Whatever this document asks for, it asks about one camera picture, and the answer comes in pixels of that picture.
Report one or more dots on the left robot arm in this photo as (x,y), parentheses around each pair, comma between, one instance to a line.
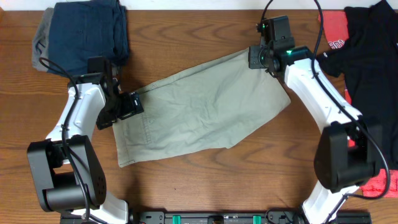
(67,174)

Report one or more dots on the black t-shirt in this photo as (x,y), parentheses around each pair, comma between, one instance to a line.
(368,60)

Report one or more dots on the folded navy blue shorts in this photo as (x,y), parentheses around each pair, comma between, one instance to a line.
(85,29)

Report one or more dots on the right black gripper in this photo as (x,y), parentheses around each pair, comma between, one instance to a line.
(255,57)

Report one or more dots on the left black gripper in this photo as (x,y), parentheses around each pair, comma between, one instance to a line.
(130,106)

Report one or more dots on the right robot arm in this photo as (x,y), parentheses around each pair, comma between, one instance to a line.
(348,154)

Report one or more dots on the red printed t-shirt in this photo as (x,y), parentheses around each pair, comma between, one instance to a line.
(335,26)

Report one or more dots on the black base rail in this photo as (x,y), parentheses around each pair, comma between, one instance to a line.
(271,216)

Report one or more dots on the folded grey garment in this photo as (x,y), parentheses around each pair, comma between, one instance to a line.
(40,42)

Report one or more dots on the khaki green shorts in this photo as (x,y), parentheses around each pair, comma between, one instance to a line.
(212,105)

